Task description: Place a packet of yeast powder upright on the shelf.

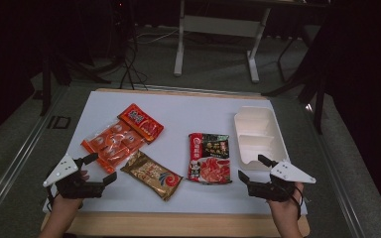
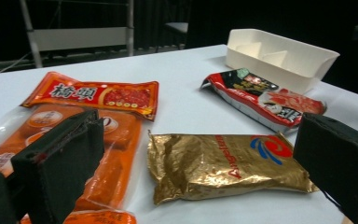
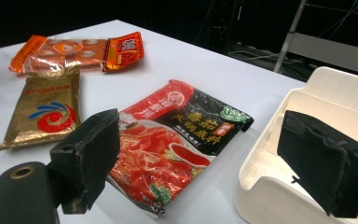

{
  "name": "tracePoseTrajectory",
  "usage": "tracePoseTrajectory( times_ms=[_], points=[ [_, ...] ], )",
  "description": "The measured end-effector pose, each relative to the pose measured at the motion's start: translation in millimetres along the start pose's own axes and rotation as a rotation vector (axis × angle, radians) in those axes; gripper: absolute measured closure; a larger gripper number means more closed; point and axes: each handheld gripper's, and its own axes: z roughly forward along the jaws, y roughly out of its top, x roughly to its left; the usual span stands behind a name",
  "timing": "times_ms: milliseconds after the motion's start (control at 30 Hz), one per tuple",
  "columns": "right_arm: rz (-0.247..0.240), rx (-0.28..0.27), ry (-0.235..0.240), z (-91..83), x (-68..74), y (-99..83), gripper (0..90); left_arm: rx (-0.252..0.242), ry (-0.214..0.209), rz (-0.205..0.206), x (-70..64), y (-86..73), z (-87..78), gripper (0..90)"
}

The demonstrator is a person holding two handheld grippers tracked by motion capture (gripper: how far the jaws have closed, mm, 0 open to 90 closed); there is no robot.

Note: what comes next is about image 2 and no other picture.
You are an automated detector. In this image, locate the gold foil packet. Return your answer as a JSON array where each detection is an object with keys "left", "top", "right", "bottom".
[{"left": 146, "top": 130, "right": 320, "bottom": 206}]

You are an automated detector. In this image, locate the clear orange food packet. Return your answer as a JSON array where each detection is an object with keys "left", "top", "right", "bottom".
[{"left": 0, "top": 104, "right": 144, "bottom": 224}]

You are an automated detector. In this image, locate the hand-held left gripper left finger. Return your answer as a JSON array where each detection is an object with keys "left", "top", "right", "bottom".
[{"left": 10, "top": 108, "right": 105, "bottom": 224}]

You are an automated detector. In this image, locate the white metal desk frame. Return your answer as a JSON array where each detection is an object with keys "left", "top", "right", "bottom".
[{"left": 18, "top": 0, "right": 135, "bottom": 69}]

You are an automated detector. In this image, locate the red and black soup packet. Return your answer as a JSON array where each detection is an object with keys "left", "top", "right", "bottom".
[{"left": 200, "top": 67, "right": 328, "bottom": 134}]

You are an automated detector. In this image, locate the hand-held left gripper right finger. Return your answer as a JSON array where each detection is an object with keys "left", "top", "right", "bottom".
[{"left": 293, "top": 112, "right": 358, "bottom": 224}]

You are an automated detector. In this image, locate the red seasoning packet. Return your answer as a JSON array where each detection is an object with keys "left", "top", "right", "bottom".
[{"left": 21, "top": 71, "right": 160, "bottom": 122}]

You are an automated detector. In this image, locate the white divided container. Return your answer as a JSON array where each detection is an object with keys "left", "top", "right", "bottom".
[{"left": 225, "top": 28, "right": 340, "bottom": 94}]

